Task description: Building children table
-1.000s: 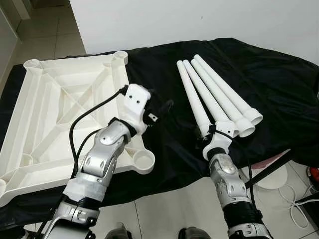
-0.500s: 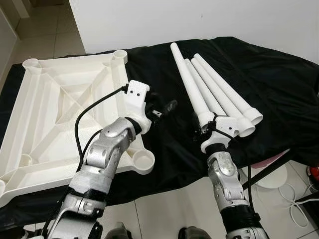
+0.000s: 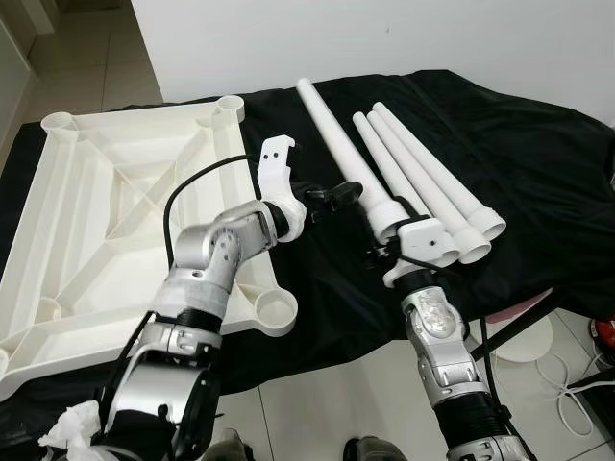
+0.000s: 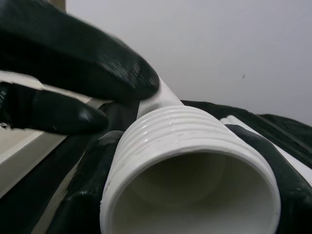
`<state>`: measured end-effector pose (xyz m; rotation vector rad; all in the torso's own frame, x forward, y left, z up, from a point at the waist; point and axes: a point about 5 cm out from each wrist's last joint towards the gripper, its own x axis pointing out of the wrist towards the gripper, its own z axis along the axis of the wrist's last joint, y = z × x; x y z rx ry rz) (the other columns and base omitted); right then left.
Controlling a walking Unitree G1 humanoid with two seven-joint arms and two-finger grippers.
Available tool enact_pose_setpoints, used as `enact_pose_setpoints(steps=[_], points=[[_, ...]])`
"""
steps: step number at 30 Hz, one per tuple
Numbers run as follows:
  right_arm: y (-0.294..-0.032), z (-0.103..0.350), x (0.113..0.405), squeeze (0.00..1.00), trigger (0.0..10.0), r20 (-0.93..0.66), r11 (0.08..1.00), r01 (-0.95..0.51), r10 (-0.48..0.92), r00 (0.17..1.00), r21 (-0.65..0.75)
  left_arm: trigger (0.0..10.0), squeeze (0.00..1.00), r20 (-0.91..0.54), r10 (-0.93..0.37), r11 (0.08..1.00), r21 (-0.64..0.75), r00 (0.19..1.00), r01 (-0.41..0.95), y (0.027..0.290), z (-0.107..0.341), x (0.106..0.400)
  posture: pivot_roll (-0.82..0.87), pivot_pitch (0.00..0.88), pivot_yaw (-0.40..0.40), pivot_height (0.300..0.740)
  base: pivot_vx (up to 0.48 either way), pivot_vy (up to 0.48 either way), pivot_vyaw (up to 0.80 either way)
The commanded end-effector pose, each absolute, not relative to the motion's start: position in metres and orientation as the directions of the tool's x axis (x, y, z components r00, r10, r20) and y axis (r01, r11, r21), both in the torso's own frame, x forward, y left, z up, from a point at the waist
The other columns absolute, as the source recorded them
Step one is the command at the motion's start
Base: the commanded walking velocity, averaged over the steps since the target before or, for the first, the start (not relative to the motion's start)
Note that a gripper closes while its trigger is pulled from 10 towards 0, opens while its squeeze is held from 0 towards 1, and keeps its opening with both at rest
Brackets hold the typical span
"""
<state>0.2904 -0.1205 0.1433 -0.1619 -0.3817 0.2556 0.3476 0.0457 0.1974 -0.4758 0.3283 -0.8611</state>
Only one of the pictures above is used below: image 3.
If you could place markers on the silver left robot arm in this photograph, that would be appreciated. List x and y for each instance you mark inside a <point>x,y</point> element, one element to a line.
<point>207,254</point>

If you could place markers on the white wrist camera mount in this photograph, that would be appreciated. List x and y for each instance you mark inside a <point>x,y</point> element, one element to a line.
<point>423,235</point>
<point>272,173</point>

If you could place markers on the grey robot left leg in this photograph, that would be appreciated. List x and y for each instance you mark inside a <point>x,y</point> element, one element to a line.
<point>226,449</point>

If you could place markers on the grey robot right leg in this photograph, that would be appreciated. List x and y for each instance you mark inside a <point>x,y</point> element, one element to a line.
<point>370,451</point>

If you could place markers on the grey robot leg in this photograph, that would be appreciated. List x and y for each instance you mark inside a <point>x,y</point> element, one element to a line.
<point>226,449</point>
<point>370,451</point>

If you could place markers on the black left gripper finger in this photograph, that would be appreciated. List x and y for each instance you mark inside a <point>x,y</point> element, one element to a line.
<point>344,201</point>
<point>348,187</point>

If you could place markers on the white round floor base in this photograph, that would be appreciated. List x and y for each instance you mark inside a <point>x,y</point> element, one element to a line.
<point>528,348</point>

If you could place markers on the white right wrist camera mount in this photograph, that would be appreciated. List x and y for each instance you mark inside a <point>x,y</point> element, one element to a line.
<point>423,235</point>

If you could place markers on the pink plastic piece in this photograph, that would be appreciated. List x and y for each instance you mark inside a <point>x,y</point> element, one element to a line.
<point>509,309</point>

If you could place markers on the white crumpled paper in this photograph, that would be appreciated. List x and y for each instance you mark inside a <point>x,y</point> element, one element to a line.
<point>72,427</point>

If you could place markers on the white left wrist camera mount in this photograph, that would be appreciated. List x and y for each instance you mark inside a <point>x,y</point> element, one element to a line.
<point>272,173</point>

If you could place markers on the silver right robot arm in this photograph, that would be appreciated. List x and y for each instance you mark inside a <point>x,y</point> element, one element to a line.
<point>432,322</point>

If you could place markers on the grey metal pole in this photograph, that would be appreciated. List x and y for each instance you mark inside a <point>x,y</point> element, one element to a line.
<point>512,329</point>

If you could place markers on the black cloth table cover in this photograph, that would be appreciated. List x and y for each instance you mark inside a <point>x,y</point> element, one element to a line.
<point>538,192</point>

